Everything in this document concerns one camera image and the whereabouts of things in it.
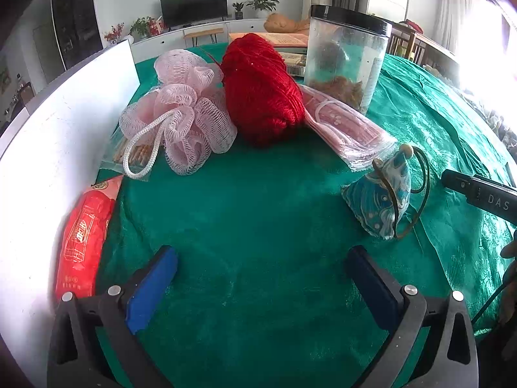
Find black refrigerator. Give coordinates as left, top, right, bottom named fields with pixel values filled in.
left=50, top=0, right=101, bottom=71

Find person's right hand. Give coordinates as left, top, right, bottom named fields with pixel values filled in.
left=500, top=230, right=517, bottom=292

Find large green potted plant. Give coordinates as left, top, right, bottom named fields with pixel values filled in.
left=246, top=0, right=280, bottom=19

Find orange lounge chair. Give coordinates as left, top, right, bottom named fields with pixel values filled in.
left=264, top=13, right=311, bottom=35

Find bamboo sticks in clear bag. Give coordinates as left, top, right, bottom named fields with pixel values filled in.
left=99, top=129, right=162, bottom=180

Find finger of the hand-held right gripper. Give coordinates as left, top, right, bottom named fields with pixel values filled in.
left=441, top=169, right=517, bottom=227

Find pink mesh bath loofah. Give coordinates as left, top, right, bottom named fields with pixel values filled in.
left=120, top=49, right=237, bottom=178

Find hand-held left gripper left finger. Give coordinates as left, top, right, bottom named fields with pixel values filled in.
left=47, top=245, right=179, bottom=388

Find red yarn ball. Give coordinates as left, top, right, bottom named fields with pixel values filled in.
left=220, top=33, right=305, bottom=147

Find pink face mask pack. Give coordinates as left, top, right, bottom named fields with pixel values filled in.
left=301, top=85, right=398, bottom=171

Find dark wooden chairs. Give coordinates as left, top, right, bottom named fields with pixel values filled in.
left=388, top=19, right=461, bottom=81

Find orange paperback book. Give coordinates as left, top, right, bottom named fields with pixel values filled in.
left=229, top=31, right=310, bottom=49

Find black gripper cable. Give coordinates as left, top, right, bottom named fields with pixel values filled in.
left=472, top=279, right=510, bottom=325

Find flat patterned box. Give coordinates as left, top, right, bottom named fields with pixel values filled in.
left=279, top=52, right=308, bottom=78

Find white television cabinet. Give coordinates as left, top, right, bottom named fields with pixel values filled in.
left=129, top=17, right=311, bottom=63

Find red flowers in white vase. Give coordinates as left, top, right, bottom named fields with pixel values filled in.
left=104, top=23, right=134, bottom=45

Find clear plastic jar black lid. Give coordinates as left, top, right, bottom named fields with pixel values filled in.
left=303, top=5, right=393, bottom=114

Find teal embroidered sachet with cord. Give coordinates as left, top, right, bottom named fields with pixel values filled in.
left=341, top=143, right=431, bottom=240

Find red plastic packet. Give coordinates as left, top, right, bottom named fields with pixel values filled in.
left=54, top=176, right=124, bottom=304

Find green tablecloth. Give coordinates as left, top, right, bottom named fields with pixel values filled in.
left=97, top=44, right=515, bottom=388

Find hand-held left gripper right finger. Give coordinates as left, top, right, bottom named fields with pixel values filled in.
left=344, top=246, right=479, bottom=388

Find black television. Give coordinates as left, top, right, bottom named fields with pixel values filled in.
left=160, top=0, right=227, bottom=30

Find bushy green potted plant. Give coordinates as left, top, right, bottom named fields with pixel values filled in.
left=130, top=17, right=156, bottom=40

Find wooden stool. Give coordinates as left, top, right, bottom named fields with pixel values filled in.
left=184, top=27, right=224, bottom=47

